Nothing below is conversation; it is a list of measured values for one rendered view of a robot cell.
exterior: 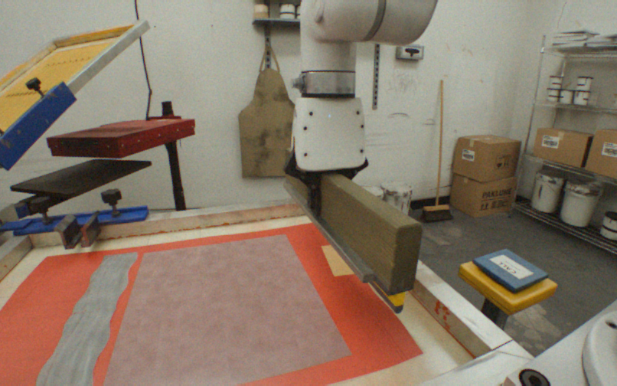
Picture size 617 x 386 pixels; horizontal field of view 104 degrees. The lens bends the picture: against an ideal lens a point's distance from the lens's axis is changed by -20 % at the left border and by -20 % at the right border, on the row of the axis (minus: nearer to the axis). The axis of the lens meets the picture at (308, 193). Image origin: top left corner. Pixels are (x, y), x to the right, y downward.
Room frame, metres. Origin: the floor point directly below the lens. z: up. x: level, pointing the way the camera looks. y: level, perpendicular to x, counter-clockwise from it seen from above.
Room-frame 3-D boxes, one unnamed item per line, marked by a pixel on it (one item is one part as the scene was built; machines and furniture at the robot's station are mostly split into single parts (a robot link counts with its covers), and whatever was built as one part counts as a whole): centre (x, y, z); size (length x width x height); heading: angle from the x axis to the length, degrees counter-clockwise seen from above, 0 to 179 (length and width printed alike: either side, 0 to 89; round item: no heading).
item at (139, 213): (0.54, 0.52, 0.98); 0.30 x 0.05 x 0.07; 108
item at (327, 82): (0.42, -0.02, 1.27); 0.09 x 0.07 x 0.03; 108
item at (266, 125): (2.38, 0.29, 1.06); 0.53 x 0.07 x 1.05; 108
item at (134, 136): (1.41, 0.91, 1.06); 0.61 x 0.46 x 0.12; 168
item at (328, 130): (0.42, -0.03, 1.21); 0.10 x 0.07 x 0.11; 108
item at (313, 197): (0.41, 0.00, 1.11); 0.03 x 0.03 x 0.07; 18
